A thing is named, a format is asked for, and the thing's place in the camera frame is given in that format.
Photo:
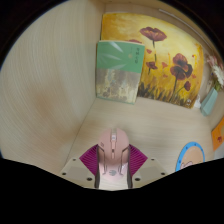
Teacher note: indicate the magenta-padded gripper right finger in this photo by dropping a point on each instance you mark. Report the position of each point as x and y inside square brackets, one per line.
[148, 168]

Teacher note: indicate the pale teal vase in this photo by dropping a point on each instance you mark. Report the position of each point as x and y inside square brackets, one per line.
[209, 103]

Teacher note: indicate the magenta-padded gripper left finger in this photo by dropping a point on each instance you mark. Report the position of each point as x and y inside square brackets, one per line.
[78, 168]

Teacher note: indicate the yellow poppy flower painting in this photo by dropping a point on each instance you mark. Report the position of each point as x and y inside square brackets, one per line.
[173, 43]

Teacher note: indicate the pink and white flower bouquet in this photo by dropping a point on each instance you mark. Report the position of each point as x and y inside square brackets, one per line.
[218, 73]

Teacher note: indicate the green-covered book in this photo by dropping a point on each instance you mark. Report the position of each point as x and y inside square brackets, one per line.
[120, 56]

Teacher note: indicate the round cartoon-print mouse pad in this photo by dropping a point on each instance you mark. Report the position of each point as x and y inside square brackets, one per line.
[191, 153]

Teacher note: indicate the pink computer mouse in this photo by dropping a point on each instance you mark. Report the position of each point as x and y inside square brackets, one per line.
[113, 146]

